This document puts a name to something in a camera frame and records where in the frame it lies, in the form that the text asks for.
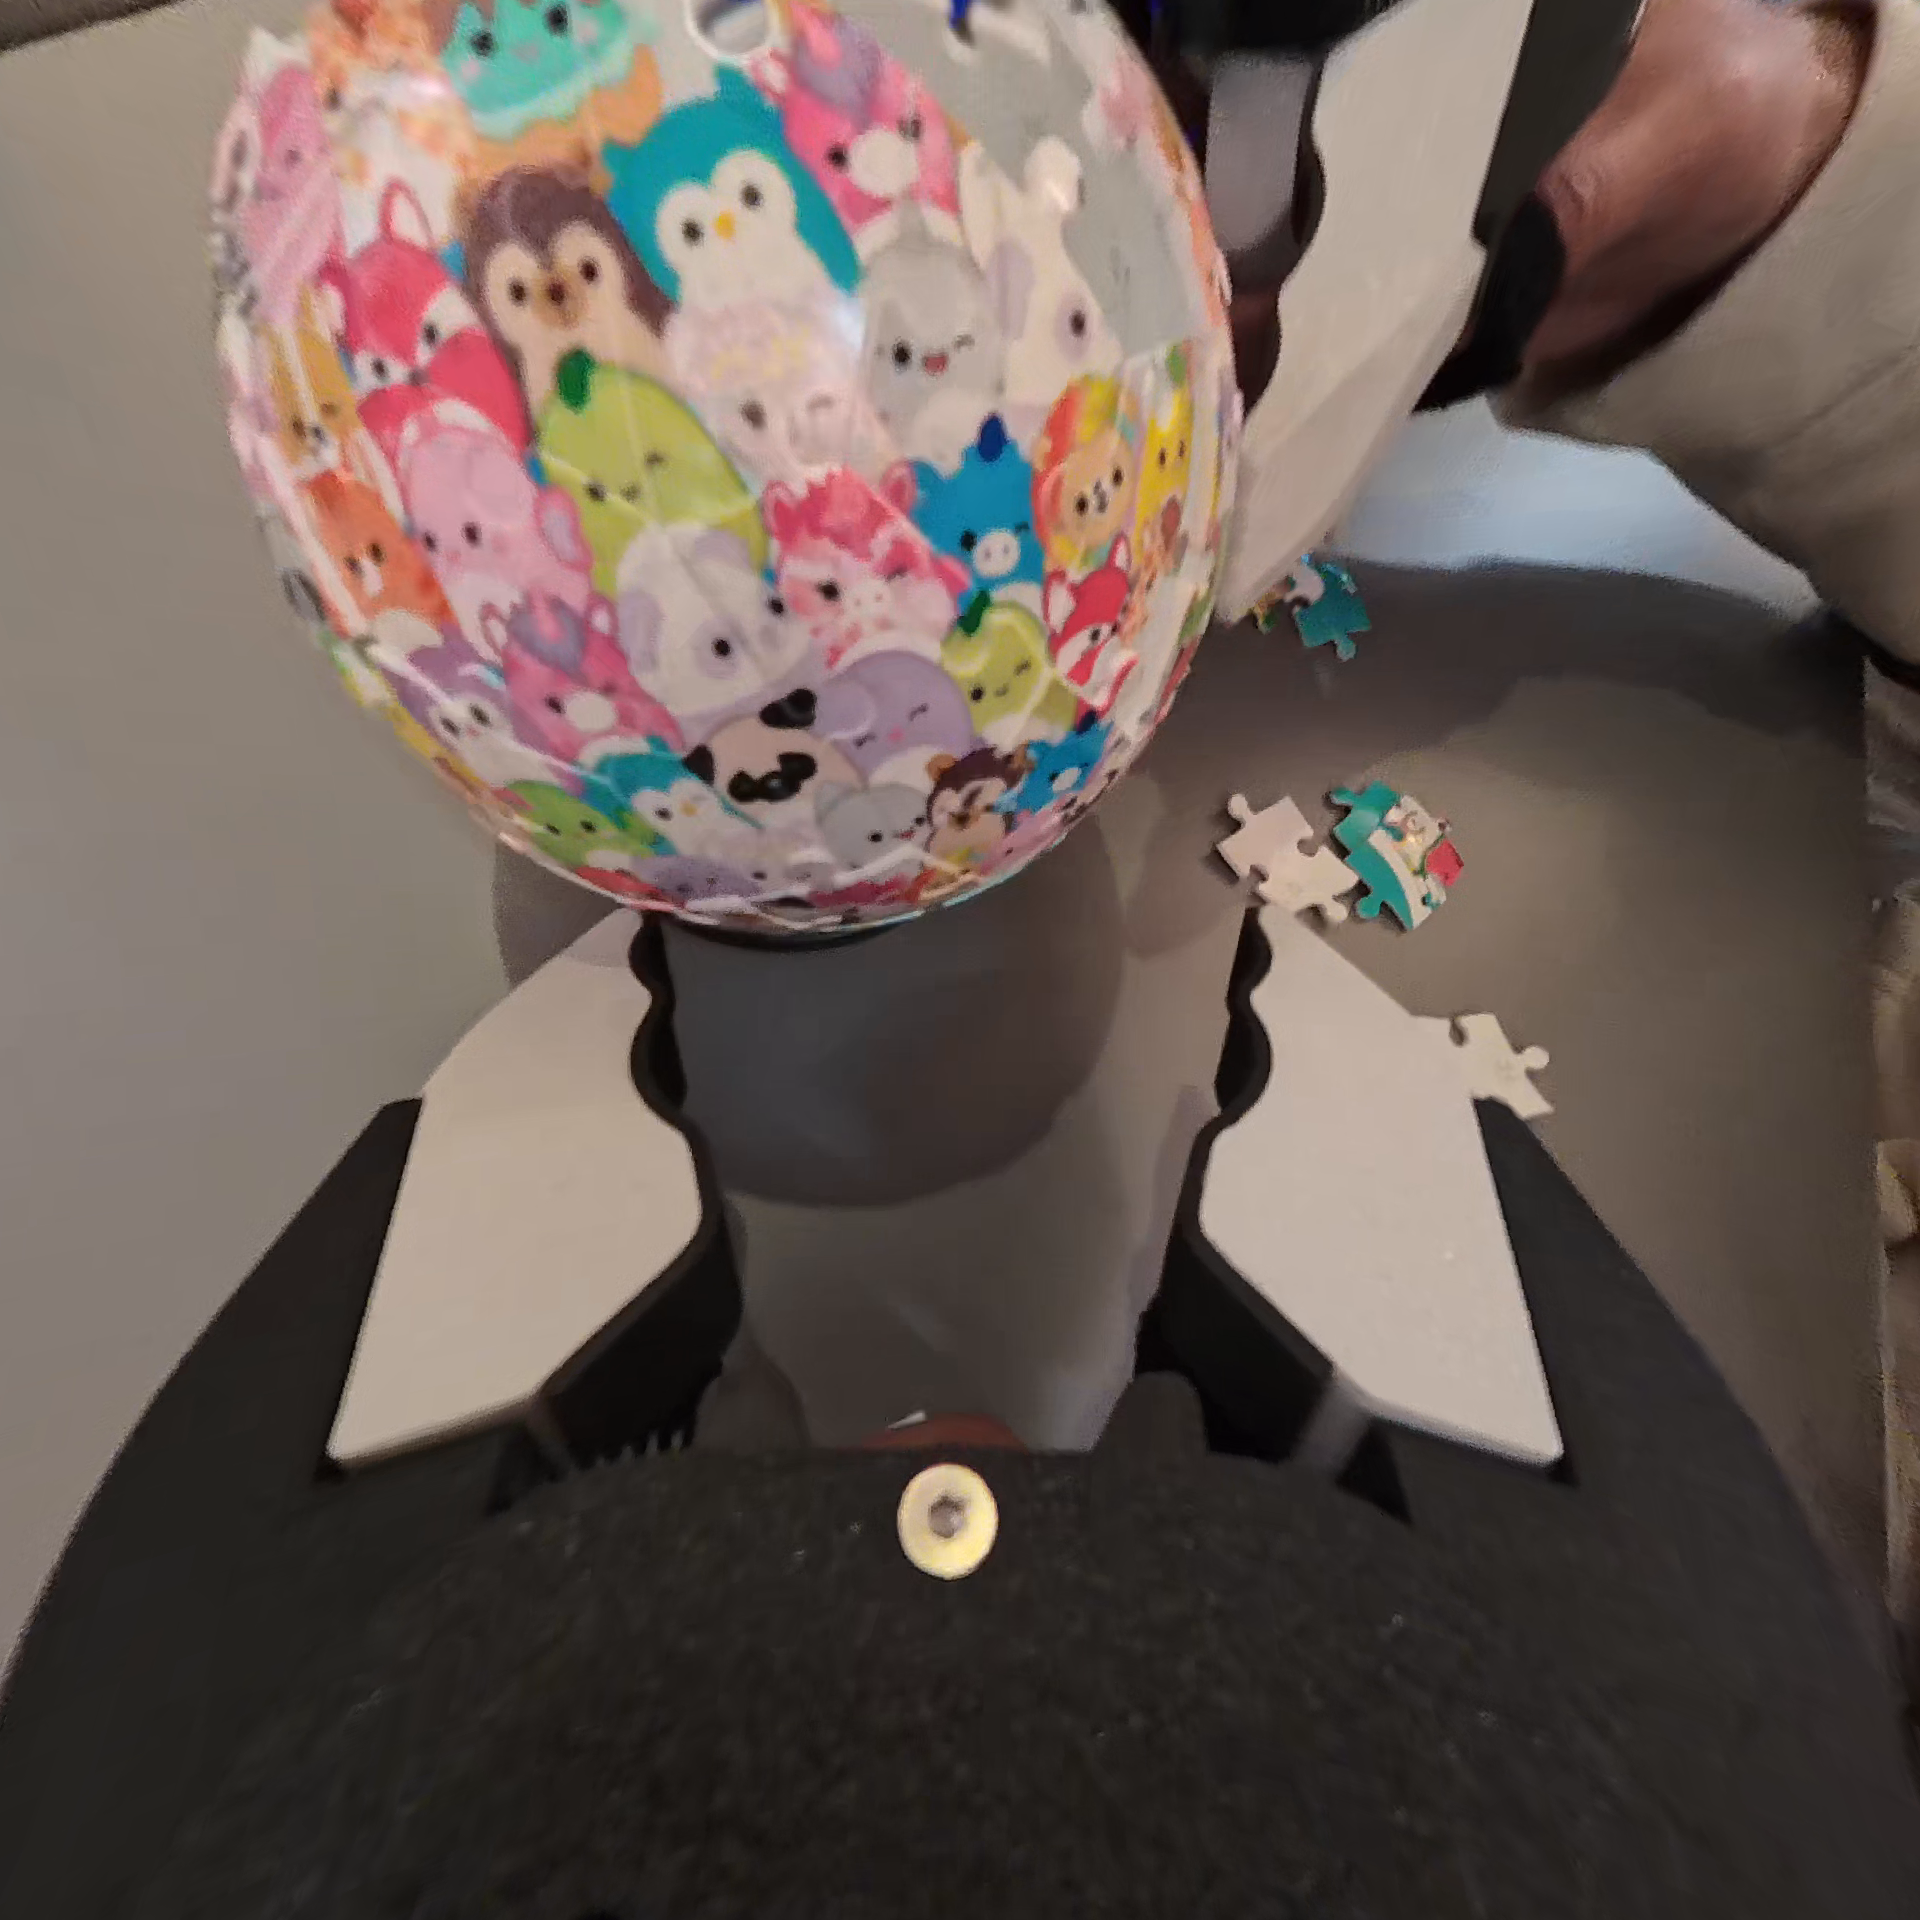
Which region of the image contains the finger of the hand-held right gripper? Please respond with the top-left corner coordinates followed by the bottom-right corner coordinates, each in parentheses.
top-left (1209, 45), bottom-right (1326, 248)
top-left (1219, 0), bottom-right (1540, 628)

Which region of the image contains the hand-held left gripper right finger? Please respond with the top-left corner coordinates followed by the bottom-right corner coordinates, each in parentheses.
top-left (1141, 907), bottom-right (1568, 1484)

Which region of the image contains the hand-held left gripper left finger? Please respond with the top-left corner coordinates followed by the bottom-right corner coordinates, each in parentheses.
top-left (322, 910), bottom-right (740, 1479)

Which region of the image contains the colourful puzzle ball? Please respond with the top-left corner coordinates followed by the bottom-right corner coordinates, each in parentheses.
top-left (208, 0), bottom-right (1249, 941)

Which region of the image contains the person's right forearm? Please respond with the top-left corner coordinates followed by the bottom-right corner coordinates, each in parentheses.
top-left (1500, 0), bottom-right (1920, 668)

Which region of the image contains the white puzzle piece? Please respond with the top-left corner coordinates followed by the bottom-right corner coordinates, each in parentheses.
top-left (1215, 790), bottom-right (1361, 929)
top-left (1446, 1013), bottom-right (1558, 1123)

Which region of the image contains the teal puzzle piece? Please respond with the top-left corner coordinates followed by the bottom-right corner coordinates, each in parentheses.
top-left (1250, 551), bottom-right (1375, 665)

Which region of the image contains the colourful puzzle piece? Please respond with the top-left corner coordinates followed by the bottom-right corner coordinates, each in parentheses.
top-left (1326, 781), bottom-right (1465, 933)

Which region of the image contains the person's right hand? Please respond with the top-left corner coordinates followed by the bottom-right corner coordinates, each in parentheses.
top-left (1509, 0), bottom-right (1877, 392)

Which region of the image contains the person's beige sweatshirt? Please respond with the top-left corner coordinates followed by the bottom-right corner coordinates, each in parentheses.
top-left (1861, 646), bottom-right (1920, 1594)

